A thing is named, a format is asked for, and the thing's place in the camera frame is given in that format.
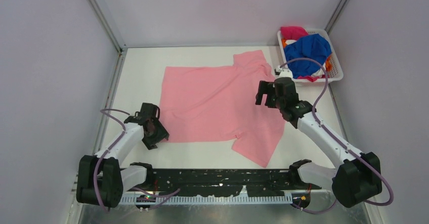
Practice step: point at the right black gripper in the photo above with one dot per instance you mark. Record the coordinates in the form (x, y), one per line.
(266, 87)

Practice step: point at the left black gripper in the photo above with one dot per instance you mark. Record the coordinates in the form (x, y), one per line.
(161, 134)

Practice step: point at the pink t shirt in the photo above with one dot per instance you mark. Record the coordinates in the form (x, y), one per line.
(215, 104)

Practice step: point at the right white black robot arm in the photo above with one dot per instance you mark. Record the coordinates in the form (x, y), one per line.
(355, 177)

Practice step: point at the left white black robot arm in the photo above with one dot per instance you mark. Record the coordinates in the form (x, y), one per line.
(109, 159)

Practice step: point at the white plastic laundry basket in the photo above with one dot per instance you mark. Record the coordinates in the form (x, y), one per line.
(335, 74)

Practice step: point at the magenta t shirt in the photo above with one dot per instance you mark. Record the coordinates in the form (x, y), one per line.
(293, 32)

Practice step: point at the blue t shirt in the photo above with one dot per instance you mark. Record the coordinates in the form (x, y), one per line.
(306, 55)

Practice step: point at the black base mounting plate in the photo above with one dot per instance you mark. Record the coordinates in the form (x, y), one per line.
(223, 182)

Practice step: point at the aluminium frame rail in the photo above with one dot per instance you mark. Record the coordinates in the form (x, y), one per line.
(112, 186)

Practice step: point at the white slotted cable duct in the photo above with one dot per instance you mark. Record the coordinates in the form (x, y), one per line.
(135, 199)

